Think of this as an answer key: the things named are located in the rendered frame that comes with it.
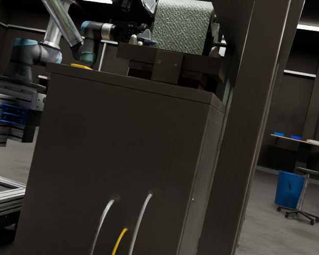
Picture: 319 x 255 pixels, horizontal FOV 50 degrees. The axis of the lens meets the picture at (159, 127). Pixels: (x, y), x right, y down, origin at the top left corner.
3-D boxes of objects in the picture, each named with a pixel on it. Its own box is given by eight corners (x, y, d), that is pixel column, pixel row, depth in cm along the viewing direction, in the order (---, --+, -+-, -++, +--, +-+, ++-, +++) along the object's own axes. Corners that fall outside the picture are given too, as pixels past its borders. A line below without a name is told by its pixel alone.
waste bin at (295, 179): (302, 208, 498) (309, 174, 497) (303, 212, 462) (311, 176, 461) (272, 199, 514) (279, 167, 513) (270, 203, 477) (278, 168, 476)
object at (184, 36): (146, 59, 148) (155, 17, 148) (198, 68, 141) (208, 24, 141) (146, 59, 148) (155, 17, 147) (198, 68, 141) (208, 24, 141)
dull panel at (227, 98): (242, 127, 354) (247, 104, 354) (246, 128, 353) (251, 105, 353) (213, 100, 140) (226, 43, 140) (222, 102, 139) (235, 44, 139)
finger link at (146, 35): (157, 29, 144) (137, 27, 147) (154, 43, 144) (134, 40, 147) (159, 32, 147) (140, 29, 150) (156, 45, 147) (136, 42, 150)
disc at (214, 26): (213, 40, 154) (221, 7, 153) (214, 40, 154) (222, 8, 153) (208, 31, 140) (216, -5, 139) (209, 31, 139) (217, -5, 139)
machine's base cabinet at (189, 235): (169, 196, 374) (187, 119, 373) (227, 212, 355) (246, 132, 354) (1, 287, 133) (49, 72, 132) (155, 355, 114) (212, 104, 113)
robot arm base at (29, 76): (-4, 75, 182) (0, 56, 181) (15, 80, 196) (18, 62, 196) (20, 80, 178) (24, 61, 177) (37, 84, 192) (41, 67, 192)
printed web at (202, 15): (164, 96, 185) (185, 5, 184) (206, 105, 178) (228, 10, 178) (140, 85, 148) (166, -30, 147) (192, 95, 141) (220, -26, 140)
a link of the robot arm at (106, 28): (100, 37, 151) (107, 42, 159) (109, 38, 149) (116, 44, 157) (103, 20, 151) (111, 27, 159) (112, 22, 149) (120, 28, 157)
